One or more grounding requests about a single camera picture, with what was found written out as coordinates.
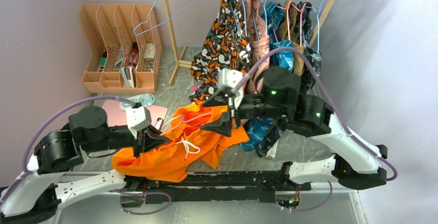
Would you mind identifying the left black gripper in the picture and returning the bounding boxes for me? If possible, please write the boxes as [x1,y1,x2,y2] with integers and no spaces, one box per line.
[85,122,171,157]

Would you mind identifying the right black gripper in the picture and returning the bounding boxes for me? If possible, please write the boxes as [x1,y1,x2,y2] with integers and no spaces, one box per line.
[199,89,288,137]

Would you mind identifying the pink wire hanger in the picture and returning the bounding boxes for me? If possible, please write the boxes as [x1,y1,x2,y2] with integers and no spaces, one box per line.
[160,112,211,136]

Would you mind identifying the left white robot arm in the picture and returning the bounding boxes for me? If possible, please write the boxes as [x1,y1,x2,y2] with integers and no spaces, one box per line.
[1,106,168,223]

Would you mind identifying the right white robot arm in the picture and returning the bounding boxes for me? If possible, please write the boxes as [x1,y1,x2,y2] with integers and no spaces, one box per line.
[201,67,387,190]

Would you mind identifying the blue patterned shorts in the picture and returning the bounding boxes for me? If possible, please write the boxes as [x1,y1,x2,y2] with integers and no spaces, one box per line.
[239,2,294,157]

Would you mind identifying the orange camouflage shorts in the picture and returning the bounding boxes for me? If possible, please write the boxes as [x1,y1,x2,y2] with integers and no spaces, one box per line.
[189,0,251,104]

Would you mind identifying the pink shorts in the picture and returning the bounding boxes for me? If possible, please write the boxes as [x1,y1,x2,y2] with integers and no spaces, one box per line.
[244,0,270,93]

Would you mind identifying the brown shorts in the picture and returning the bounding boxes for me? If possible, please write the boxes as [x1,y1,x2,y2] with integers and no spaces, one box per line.
[278,0,305,76]

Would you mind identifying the pink clipboard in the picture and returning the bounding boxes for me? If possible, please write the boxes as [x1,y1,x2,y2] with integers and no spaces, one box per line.
[102,100,168,126]

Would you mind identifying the blue packaged item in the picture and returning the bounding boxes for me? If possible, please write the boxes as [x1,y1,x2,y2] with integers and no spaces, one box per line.
[126,93,156,108]

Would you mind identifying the wooden clothes rack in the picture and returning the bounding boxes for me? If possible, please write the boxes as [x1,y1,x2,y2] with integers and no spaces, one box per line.
[158,0,348,86]

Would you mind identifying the peach file organizer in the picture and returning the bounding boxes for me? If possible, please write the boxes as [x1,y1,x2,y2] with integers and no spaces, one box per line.
[78,4,163,93]

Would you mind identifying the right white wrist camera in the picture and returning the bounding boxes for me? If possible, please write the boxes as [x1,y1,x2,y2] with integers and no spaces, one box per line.
[217,68,244,94]

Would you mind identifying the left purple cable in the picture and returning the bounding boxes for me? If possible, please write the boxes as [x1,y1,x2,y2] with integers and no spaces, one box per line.
[0,95,137,203]

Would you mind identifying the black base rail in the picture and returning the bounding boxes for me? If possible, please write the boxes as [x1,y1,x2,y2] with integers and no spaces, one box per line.
[124,171,311,203]

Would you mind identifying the blue wire hanger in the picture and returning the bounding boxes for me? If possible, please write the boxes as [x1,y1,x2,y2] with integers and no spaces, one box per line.
[132,0,212,37]

